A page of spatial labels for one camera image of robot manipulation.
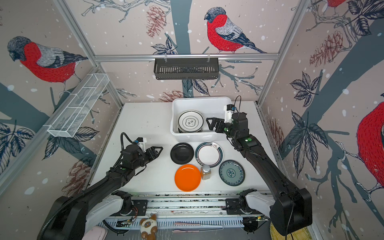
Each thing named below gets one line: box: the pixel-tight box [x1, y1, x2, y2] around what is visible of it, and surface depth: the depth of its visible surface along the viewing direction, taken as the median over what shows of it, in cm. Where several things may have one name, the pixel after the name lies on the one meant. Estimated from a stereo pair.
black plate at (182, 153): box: [170, 142, 194, 165], surface depth 94 cm
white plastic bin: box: [170, 96, 233, 143], surface depth 105 cm
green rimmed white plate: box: [195, 141, 224, 168], surface depth 94 cm
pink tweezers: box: [172, 222, 224, 233], surface depth 70 cm
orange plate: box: [174, 164, 202, 192], surface depth 84 cm
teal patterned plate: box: [219, 159, 246, 187], surface depth 87 cm
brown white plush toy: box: [140, 214, 158, 240], surface depth 67 cm
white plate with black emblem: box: [176, 110, 204, 133], surface depth 106 cm
